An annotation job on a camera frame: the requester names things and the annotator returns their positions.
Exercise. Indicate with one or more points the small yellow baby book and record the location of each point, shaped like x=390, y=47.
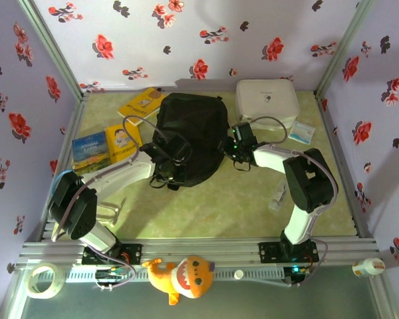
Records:
x=119, y=139

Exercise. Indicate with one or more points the black backpack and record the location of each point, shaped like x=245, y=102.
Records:
x=199, y=116

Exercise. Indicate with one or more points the clear plastic packet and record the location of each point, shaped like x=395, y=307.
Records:
x=278, y=196

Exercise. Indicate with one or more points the large yellow children's book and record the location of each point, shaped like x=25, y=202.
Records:
x=139, y=104

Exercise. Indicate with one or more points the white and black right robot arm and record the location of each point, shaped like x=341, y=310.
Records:
x=269, y=157

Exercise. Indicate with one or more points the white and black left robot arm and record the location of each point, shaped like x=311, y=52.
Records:
x=119, y=172

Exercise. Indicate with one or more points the blue and white sachet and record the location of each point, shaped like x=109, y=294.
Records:
x=301, y=133

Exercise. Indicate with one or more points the white plastic case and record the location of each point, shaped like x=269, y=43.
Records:
x=269, y=96

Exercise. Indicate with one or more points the orange shark plush toy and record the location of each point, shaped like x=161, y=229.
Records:
x=189, y=279

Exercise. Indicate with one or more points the small white cap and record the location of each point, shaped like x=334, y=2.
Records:
x=238, y=274

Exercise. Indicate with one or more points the clear tape roll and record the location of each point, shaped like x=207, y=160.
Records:
x=60, y=282

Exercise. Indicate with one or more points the white bottle with orange label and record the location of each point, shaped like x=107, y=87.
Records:
x=367, y=267

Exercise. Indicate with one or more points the long aluminium frame rail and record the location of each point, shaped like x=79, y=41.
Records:
x=203, y=249

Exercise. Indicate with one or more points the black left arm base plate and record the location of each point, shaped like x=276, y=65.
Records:
x=133, y=252

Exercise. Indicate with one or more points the aluminium side rail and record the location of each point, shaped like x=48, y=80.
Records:
x=66, y=133
x=344, y=166

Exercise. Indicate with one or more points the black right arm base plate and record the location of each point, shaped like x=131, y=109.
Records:
x=269, y=252

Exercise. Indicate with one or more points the aluminium corner post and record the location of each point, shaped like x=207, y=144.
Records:
x=50, y=43
x=344, y=43

